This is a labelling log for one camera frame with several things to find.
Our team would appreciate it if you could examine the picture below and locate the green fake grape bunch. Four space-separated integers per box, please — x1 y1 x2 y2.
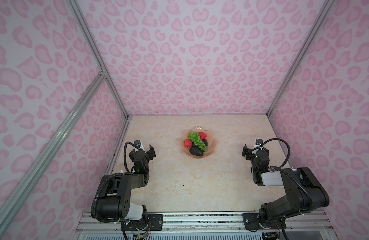
188 131 208 152

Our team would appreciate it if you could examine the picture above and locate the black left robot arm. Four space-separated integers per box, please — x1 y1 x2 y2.
90 145 156 226

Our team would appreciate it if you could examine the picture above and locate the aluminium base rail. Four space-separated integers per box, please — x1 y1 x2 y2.
73 211 338 240

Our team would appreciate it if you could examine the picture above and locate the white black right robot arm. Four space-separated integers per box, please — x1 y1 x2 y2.
242 145 329 233

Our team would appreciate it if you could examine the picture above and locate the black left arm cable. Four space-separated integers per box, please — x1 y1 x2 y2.
91 140 140 223

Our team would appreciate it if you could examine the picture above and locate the right aluminium corner post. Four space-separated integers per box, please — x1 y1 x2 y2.
266 0 337 119

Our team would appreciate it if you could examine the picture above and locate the pink scalloped fruit bowl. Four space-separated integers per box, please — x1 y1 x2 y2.
179 127 218 159

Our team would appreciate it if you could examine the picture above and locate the aluminium corner frame post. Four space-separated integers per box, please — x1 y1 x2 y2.
65 0 129 120

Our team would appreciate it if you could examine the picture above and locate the red fake apple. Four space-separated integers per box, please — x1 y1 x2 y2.
198 132 207 140
183 139 192 148

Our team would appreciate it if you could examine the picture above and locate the dark fake avocado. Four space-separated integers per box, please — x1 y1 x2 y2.
202 139 208 147
189 147 204 157

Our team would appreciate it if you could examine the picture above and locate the diagonal aluminium frame bar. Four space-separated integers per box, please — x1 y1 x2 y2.
0 73 105 239

